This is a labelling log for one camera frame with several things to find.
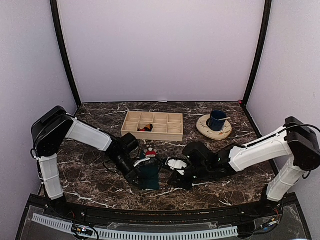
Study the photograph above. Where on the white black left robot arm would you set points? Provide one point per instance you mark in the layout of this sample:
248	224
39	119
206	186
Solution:
57	126

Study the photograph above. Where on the black frame post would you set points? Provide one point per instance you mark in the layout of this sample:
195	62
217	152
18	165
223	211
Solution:
63	52
258	52

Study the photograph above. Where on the wooden compartment tray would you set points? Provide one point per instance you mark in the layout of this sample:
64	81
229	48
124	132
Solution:
166	126

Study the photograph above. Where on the white slotted cable duct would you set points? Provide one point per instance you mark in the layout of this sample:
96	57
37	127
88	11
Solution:
122	231

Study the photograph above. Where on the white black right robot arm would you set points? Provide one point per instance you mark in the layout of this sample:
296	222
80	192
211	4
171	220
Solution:
296	140

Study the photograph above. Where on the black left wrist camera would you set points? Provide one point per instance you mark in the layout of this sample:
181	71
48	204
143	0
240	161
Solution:
129	142

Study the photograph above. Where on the dark blue mug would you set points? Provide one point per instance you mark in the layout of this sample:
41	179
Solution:
213	122

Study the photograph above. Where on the cream saucer plate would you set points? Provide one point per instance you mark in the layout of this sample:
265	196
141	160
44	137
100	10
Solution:
203	126

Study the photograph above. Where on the black right frame post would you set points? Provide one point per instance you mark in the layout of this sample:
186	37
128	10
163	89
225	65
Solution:
258	52

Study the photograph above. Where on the black left frame post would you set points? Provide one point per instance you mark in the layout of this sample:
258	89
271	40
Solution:
63	52

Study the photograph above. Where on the black front table rail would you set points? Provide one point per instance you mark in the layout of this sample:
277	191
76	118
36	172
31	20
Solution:
95	213

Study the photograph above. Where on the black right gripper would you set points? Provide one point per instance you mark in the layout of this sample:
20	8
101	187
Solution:
176	176

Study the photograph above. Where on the black red yellow argyle sock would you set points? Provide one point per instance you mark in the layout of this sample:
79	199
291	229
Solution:
143	127

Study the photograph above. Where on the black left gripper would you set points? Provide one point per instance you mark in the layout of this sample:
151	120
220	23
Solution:
134	173

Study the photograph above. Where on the green christmas bear sock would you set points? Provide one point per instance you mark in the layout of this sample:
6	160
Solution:
149	170

